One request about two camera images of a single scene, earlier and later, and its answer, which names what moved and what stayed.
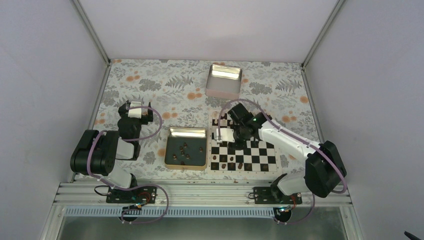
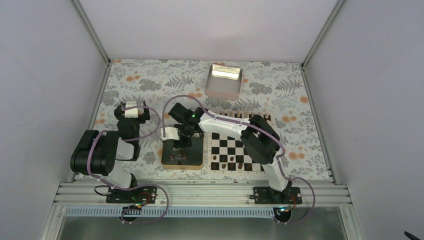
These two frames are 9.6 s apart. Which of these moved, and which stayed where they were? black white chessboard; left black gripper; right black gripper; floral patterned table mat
Moved: right black gripper
Stayed: left black gripper; black white chessboard; floral patterned table mat
